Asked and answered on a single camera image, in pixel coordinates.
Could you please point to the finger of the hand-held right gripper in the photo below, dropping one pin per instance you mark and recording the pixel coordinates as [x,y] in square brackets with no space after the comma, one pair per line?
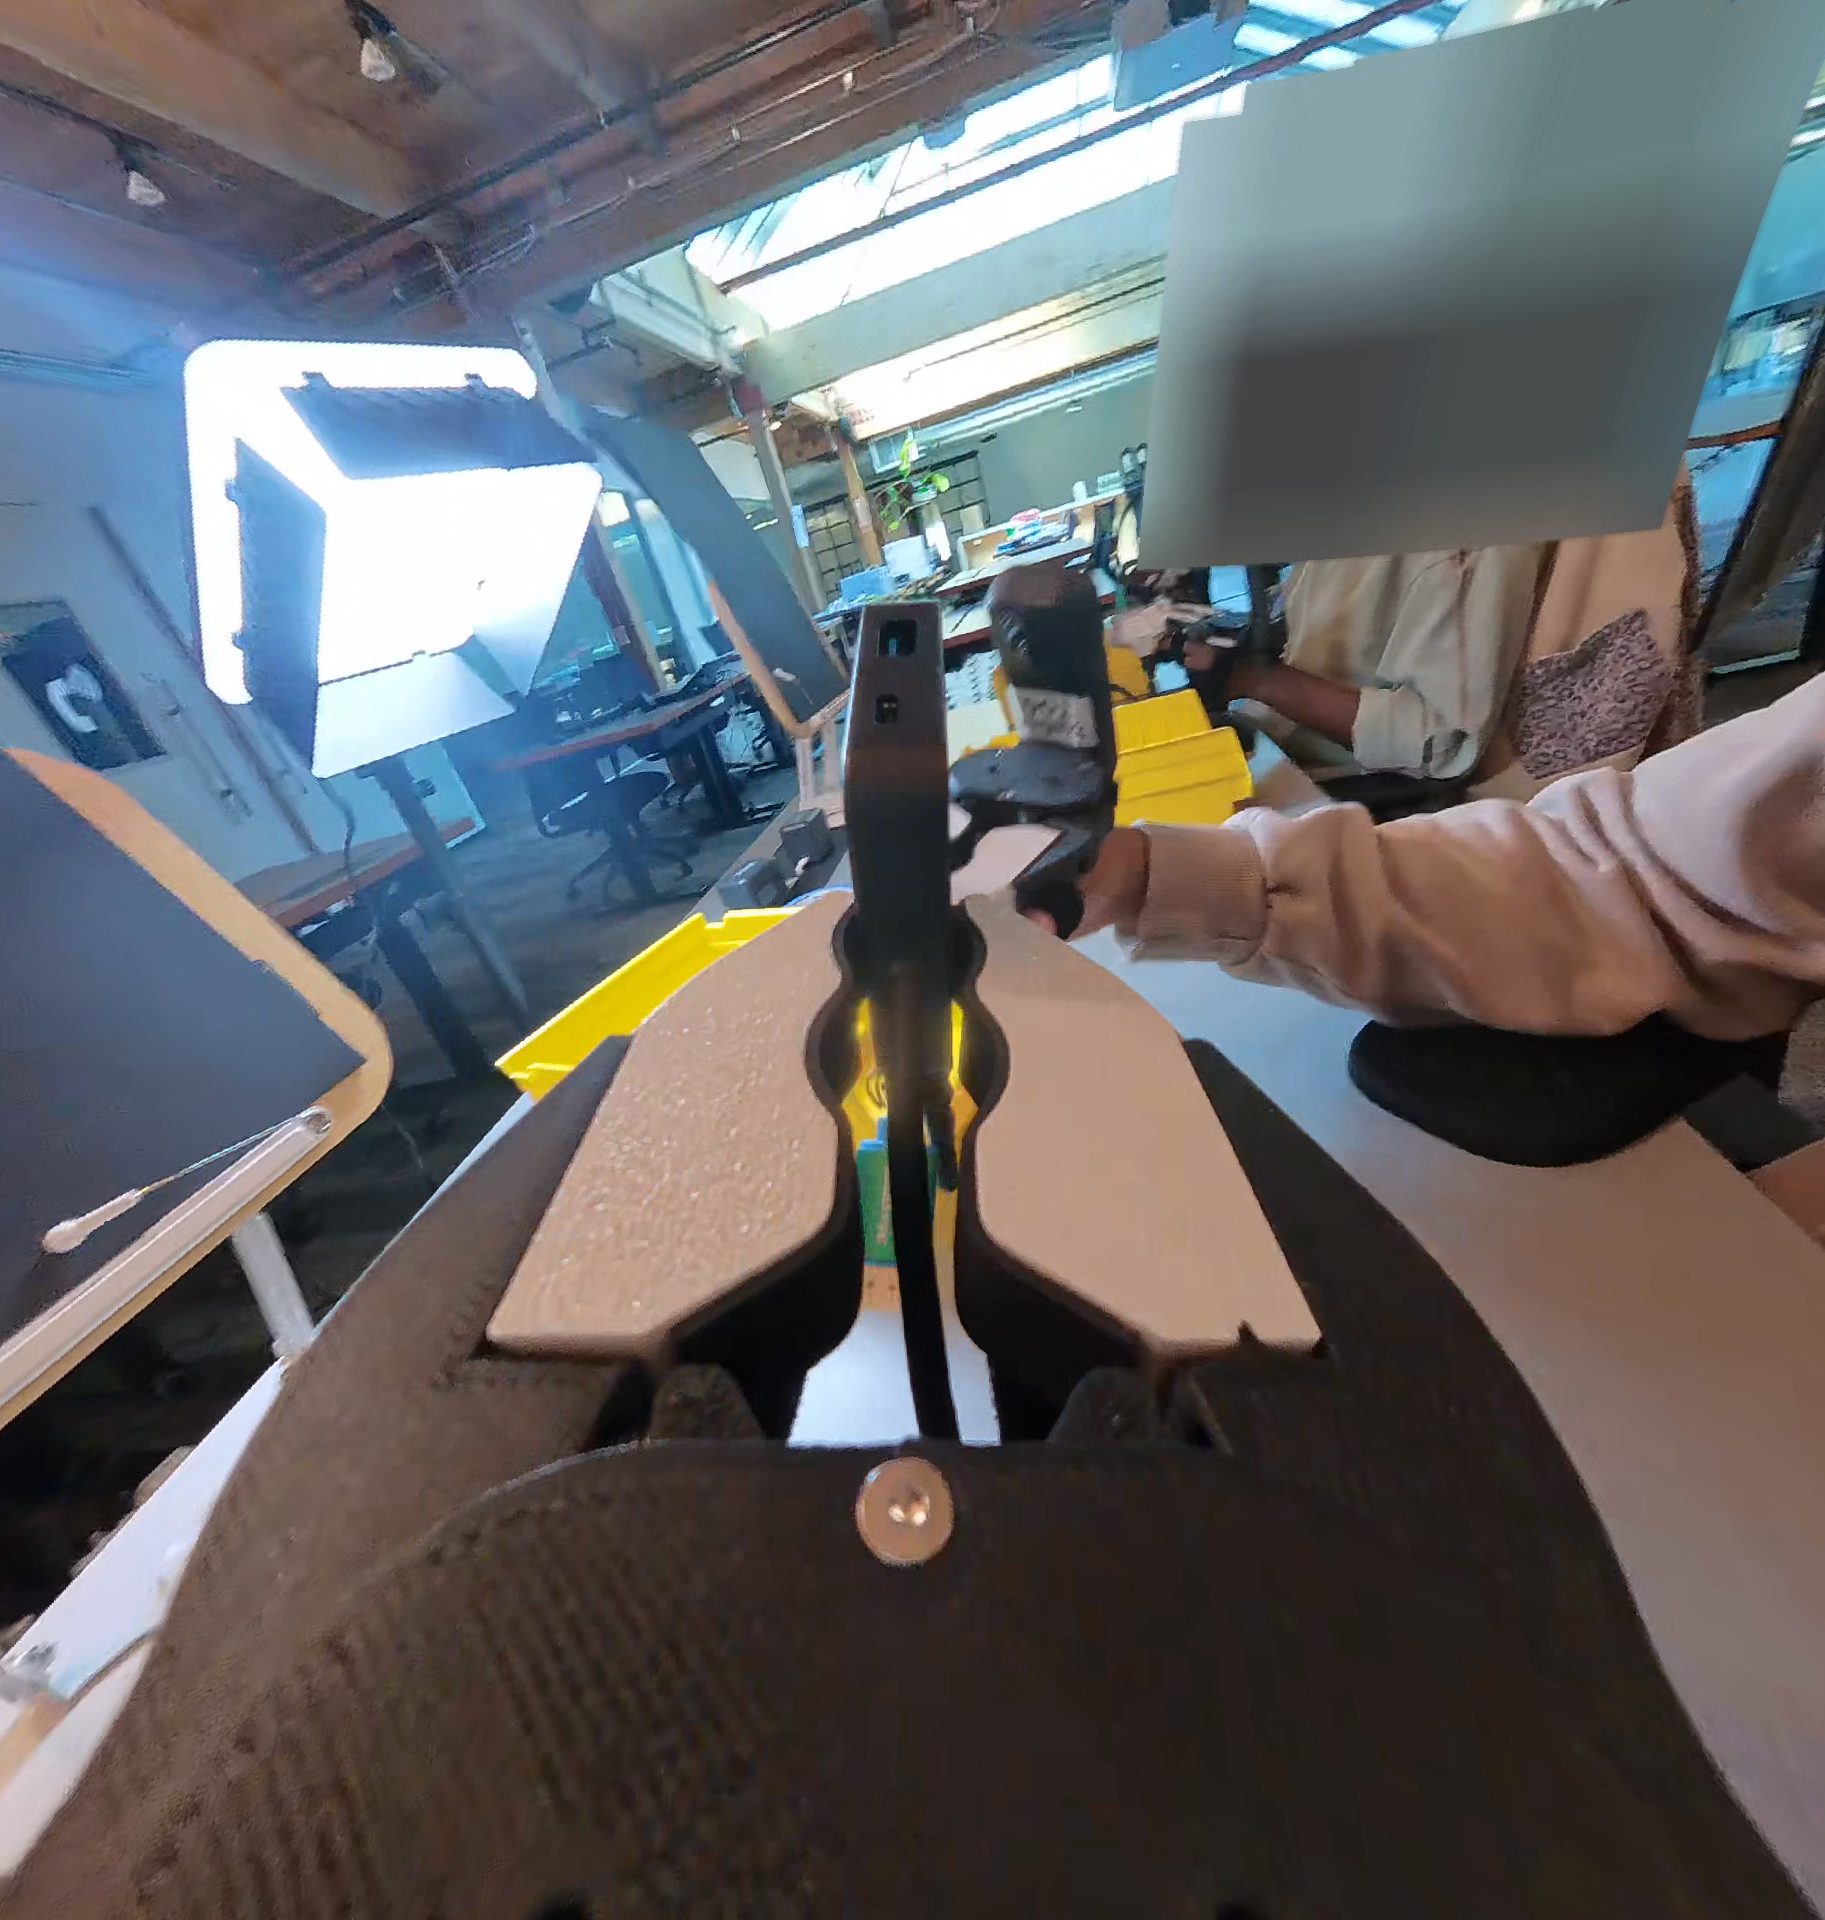
[1004,865]

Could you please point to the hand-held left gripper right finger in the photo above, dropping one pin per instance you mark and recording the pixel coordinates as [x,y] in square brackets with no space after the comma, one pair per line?
[1137,1171]

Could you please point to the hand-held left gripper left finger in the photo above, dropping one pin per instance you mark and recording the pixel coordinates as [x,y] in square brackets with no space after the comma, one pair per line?
[705,1171]

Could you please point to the black HDMI switch box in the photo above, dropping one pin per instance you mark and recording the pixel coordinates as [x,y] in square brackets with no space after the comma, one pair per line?
[902,781]

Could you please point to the yellow plastic bin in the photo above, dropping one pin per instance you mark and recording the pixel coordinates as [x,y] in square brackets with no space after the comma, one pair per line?
[642,1003]
[1182,757]

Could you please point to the another person's forearm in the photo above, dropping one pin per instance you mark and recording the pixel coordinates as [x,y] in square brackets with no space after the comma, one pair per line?
[1287,697]

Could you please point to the person's right forearm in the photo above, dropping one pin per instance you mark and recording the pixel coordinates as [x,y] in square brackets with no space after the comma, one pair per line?
[1515,873]

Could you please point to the person's right hand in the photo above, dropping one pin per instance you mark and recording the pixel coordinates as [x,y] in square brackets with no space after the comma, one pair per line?
[1104,880]

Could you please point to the potted plant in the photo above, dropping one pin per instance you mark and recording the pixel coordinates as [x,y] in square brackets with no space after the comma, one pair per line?
[915,480]

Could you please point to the black office chair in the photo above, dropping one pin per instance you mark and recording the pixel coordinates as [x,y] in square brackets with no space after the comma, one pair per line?
[618,828]

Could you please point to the black foam pad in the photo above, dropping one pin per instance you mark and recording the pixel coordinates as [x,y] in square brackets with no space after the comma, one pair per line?
[1575,1088]

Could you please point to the white tipped pin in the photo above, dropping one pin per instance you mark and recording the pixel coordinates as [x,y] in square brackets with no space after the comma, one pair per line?
[163,1185]

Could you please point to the black panel with wooden rim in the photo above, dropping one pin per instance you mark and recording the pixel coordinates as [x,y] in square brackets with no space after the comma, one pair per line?
[104,1051]

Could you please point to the bright softbox light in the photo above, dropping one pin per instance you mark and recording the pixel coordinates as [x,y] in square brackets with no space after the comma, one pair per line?
[404,542]

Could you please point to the dark wall poster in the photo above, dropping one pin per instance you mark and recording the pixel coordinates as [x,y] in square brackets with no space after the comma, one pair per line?
[88,692]

